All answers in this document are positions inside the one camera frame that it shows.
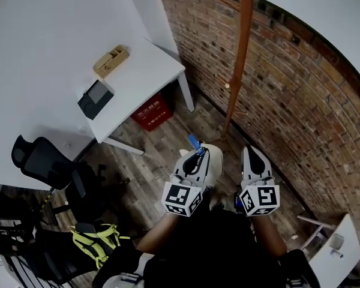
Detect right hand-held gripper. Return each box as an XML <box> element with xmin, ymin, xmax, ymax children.
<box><xmin>239</xmin><ymin>145</ymin><xmax>280</xmax><ymax>218</ymax></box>

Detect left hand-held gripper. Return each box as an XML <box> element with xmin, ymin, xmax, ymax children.
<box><xmin>161</xmin><ymin>149</ymin><xmax>211</xmax><ymax>218</ymax></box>

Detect white bag with blue strap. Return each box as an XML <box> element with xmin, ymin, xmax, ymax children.
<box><xmin>179</xmin><ymin>134</ymin><xmax>223</xmax><ymax>188</ymax></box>

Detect wooden coat stand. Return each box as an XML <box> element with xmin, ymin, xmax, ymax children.
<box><xmin>206</xmin><ymin>0</ymin><xmax>256</xmax><ymax>143</ymax></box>

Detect person's right forearm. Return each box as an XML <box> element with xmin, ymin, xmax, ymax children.
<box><xmin>251</xmin><ymin>216</ymin><xmax>288</xmax><ymax>257</ymax></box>

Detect person's left forearm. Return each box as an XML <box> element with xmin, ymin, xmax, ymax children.
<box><xmin>136</xmin><ymin>213</ymin><xmax>181</xmax><ymax>254</ymax></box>

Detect yellow-green and black backpack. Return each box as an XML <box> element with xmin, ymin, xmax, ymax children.
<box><xmin>70</xmin><ymin>223</ymin><xmax>131</xmax><ymax>269</ymax></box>

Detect black device with blue screen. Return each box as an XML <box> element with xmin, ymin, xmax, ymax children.
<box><xmin>233</xmin><ymin>191</ymin><xmax>244</xmax><ymax>212</ymax></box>

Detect person's light shoe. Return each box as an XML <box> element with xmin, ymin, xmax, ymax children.
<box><xmin>209</xmin><ymin>195</ymin><xmax>229</xmax><ymax>211</ymax></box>

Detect red box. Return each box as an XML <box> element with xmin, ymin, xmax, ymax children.
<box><xmin>130</xmin><ymin>93</ymin><xmax>174</xmax><ymax>131</ymax></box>

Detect person's black clothing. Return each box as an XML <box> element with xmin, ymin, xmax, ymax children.
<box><xmin>92</xmin><ymin>205</ymin><xmax>322</xmax><ymax>288</ymax></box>

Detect white desk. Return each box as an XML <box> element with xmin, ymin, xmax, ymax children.
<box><xmin>74</xmin><ymin>37</ymin><xmax>196</xmax><ymax>156</ymax></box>

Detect small white device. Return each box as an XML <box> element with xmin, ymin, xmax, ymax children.
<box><xmin>328</xmin><ymin>233</ymin><xmax>346</xmax><ymax>259</ymax></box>

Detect black square device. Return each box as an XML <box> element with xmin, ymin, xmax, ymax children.
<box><xmin>77</xmin><ymin>79</ymin><xmax>115</xmax><ymax>121</ymax></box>

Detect small white table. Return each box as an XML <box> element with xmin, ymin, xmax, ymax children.
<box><xmin>308</xmin><ymin>213</ymin><xmax>360</xmax><ymax>287</ymax></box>

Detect light wooden organizer box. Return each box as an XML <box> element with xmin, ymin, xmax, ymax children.
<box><xmin>92</xmin><ymin>44</ymin><xmax>130</xmax><ymax>79</ymax></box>

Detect black office chair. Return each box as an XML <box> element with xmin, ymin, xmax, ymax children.
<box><xmin>11</xmin><ymin>134</ymin><xmax>130</xmax><ymax>227</ymax></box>

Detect black bag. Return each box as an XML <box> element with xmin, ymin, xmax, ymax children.
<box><xmin>26</xmin><ymin>226</ymin><xmax>109</xmax><ymax>284</ymax></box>

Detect pale wooden stool frame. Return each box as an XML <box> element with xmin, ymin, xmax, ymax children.
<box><xmin>296</xmin><ymin>214</ymin><xmax>337</xmax><ymax>251</ymax></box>

